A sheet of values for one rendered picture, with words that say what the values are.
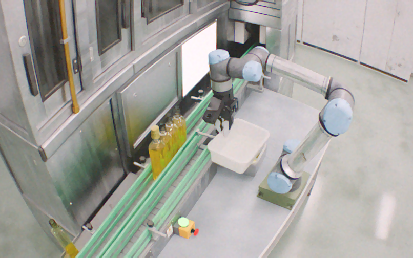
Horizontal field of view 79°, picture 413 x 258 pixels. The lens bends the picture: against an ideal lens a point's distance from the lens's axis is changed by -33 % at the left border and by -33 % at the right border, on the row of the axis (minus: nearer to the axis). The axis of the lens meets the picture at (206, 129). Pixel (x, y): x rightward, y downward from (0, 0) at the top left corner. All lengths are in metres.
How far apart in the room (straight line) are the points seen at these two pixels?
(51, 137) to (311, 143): 0.92
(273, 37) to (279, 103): 0.45
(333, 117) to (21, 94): 1.02
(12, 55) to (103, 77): 0.51
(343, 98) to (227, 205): 0.80
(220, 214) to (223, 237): 0.15
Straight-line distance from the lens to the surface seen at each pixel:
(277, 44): 2.23
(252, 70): 1.20
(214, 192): 1.68
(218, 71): 1.26
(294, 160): 1.32
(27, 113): 1.00
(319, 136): 1.22
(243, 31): 2.41
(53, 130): 1.11
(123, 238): 1.31
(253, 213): 1.60
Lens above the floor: 2.02
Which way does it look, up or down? 39 degrees down
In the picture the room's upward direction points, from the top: straight up
